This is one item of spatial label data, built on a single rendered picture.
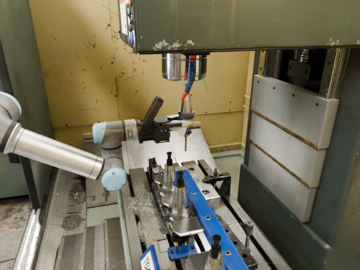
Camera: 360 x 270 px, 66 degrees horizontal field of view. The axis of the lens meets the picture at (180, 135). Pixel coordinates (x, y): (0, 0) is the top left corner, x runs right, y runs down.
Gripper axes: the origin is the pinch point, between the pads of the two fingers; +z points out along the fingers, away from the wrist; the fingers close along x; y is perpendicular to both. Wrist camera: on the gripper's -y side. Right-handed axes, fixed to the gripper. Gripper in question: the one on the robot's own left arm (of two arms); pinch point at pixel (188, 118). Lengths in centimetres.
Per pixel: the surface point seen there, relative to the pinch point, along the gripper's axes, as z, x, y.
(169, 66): -8.5, 4.4, -20.8
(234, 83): 69, -100, 12
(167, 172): -15.9, 30.5, 3.6
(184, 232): -16, 48, 10
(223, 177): 17.1, -2.6, 30.7
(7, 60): -66, -33, -20
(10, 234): -118, -118, 131
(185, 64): -3.8, 7.7, -21.7
